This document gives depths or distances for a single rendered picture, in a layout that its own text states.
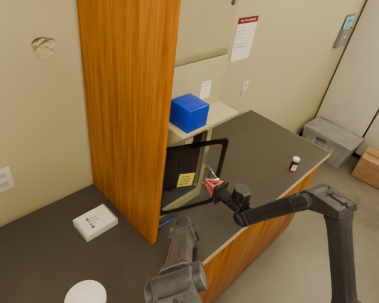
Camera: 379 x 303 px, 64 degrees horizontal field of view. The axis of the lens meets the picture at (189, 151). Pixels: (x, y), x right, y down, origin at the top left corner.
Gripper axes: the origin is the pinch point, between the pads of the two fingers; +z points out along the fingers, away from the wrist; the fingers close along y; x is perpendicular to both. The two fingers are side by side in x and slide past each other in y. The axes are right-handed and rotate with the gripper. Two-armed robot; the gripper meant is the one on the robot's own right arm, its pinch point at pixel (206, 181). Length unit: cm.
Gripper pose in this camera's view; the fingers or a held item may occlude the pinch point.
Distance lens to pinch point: 134.1
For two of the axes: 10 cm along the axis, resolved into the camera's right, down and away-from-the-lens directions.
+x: -7.2, 3.5, -6.0
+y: 1.2, -7.8, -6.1
